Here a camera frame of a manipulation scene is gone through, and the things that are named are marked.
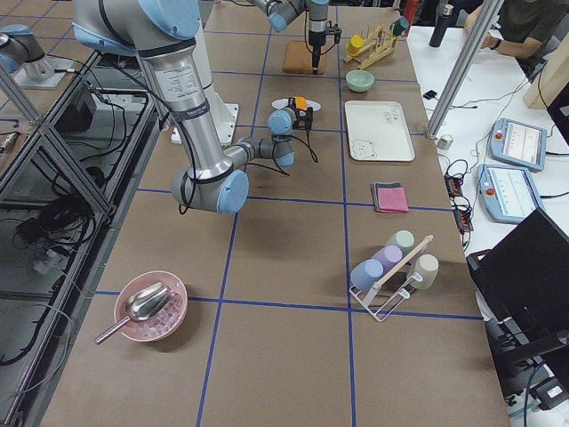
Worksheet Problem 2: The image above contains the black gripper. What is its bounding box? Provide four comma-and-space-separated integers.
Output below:
308, 30, 322, 75
284, 106, 314, 133

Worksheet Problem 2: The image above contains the orange fruit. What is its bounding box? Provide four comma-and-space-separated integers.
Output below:
294, 96, 308, 110

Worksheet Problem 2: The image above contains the white round plate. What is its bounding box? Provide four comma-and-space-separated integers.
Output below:
271, 96, 321, 111

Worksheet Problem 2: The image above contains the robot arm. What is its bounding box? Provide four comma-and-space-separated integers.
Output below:
73, 1, 313, 214
251, 0, 332, 75

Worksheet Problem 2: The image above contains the brown wooden tray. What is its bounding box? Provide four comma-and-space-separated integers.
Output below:
283, 41, 313, 75

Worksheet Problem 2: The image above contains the cream bear tray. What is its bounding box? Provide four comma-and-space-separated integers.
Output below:
345, 101, 415, 162

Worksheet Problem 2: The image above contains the yellow cup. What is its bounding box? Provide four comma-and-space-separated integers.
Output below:
346, 35, 365, 57

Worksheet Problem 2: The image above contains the green bowl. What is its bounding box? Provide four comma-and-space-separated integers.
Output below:
345, 69, 375, 93

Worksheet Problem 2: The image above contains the wooden cup rack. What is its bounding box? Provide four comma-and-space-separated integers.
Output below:
342, 21, 404, 70

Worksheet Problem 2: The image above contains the dark green cup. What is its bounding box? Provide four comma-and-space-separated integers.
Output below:
389, 16, 410, 37

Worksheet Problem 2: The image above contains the red bottle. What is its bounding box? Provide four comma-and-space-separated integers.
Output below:
404, 0, 421, 26

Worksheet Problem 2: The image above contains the pink grey cloth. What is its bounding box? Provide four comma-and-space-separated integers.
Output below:
371, 182, 409, 214

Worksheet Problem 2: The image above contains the small black device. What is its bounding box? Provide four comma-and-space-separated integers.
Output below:
422, 90, 437, 100

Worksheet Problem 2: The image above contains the black bottle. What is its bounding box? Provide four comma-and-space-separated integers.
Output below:
429, 4, 453, 48

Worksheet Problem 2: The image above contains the small metal cylinder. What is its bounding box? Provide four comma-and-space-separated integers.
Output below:
437, 134, 453, 150

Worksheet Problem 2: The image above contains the green pastel cup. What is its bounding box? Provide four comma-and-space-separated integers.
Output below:
385, 230, 415, 256

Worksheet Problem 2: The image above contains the purple pastel cup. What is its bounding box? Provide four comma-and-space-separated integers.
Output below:
372, 245, 403, 278

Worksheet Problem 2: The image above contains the blue pastel cup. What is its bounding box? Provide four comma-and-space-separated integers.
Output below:
350, 258, 384, 292

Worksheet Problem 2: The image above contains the beige pastel cup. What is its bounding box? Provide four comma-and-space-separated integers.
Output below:
407, 254, 439, 290

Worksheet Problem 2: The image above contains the far teach pendant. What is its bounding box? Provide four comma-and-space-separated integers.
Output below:
488, 117, 548, 172

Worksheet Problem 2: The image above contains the teach pendant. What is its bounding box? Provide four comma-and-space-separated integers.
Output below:
477, 164, 544, 224
488, 117, 548, 172

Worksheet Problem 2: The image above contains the seated person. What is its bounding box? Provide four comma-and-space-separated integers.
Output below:
480, 0, 568, 79

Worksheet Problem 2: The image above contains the near teach pendant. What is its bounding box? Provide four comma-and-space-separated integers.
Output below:
477, 164, 544, 224

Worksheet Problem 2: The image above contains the metal scoop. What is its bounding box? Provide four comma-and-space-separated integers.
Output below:
94, 282, 172, 345

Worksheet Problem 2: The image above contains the pink bowl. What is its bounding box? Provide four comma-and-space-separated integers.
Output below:
114, 270, 188, 342

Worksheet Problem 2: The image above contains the black laptop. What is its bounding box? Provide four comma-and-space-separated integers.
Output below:
467, 208, 568, 342

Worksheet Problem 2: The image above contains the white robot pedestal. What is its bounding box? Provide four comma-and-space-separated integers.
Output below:
170, 26, 239, 146

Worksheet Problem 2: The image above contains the aluminium frame post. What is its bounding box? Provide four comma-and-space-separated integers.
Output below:
425, 0, 503, 140

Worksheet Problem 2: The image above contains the white wire cup holder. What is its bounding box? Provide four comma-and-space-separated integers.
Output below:
349, 235, 434, 322

